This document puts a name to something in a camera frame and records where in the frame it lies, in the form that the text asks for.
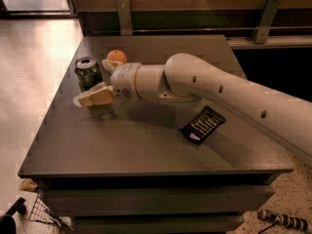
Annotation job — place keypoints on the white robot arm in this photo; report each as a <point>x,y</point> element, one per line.
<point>184,79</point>

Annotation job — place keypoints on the black object on floor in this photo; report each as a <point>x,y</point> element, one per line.
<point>7,222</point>

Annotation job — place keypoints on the crumpled yellow paper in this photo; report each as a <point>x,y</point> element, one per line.
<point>28,185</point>

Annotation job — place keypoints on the right metal wall bracket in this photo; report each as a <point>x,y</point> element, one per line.
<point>261,32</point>

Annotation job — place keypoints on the grey drawer cabinet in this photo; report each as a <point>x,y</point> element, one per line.
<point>126,168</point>

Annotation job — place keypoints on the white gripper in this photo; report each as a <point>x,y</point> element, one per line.
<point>123,78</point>

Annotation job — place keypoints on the wire mesh basket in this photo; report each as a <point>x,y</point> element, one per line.
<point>41,213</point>

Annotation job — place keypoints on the orange fruit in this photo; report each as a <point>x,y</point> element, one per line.
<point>117,55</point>

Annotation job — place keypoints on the metal wall bracket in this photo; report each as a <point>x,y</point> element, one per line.
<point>125,17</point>
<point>261,32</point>

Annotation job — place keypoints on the striped power strip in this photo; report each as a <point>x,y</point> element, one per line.
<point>290,222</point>

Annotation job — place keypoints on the green soda can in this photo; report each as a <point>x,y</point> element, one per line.
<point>87,72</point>

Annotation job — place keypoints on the left metal wall bracket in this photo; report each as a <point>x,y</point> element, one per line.
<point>125,17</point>

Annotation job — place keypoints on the black snack packet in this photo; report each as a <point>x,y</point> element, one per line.
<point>207,121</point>

